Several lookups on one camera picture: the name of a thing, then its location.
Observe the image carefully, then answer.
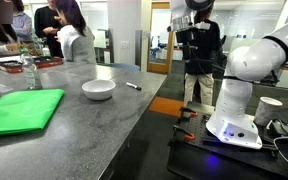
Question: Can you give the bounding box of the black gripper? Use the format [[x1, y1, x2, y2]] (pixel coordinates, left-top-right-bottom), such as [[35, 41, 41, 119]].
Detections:
[[176, 28, 197, 44]]

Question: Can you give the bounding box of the black and white marker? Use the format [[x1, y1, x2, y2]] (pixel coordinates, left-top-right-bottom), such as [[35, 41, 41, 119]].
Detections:
[[126, 82, 142, 91]]

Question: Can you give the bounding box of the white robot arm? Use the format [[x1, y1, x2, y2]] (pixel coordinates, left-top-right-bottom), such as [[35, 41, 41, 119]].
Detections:
[[206, 23, 288, 149]]

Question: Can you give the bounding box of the white ceramic bowl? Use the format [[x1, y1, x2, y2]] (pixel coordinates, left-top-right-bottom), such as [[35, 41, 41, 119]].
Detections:
[[82, 79, 116, 100]]

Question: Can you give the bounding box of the person in black jacket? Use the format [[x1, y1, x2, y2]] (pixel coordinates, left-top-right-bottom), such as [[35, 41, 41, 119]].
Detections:
[[184, 6, 222, 105]]

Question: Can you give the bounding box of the orange black clamp upper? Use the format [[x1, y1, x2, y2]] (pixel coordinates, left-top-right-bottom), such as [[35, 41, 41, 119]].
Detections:
[[180, 107, 198, 117]]

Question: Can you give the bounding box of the orange black clamp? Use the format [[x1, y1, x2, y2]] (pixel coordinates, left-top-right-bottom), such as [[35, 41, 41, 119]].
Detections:
[[173, 125, 195, 141], [180, 107, 198, 117]]

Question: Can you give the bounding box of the orange black clamp lower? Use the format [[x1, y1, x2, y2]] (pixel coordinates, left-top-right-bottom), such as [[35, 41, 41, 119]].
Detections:
[[173, 125, 195, 141]]

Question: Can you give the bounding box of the person in grey sweater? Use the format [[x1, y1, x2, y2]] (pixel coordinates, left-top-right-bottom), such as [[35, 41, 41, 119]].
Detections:
[[55, 0, 96, 64]]

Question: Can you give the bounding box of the white paper cup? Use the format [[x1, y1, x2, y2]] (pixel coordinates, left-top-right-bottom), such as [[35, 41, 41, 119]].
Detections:
[[254, 97, 283, 126]]

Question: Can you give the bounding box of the black perforated mounting board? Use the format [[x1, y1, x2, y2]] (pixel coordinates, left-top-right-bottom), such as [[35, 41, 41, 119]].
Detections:
[[167, 104, 288, 180]]

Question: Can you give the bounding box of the person in black top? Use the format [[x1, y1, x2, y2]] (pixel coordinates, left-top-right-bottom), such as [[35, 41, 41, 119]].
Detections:
[[34, 0, 62, 57]]

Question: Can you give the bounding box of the clear plastic water bottle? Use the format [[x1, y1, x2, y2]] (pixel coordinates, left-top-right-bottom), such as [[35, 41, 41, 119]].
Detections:
[[20, 46, 36, 89]]

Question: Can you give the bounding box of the person in blue shirt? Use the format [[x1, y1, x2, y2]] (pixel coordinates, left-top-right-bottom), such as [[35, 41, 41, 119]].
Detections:
[[11, 0, 32, 42]]

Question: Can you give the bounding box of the green folded cloth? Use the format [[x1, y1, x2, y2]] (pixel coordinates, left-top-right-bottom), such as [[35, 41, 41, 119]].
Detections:
[[0, 89, 64, 136]]

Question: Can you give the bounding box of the red tray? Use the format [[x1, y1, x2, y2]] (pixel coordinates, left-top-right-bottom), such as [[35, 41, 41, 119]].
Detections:
[[0, 56, 63, 74]]

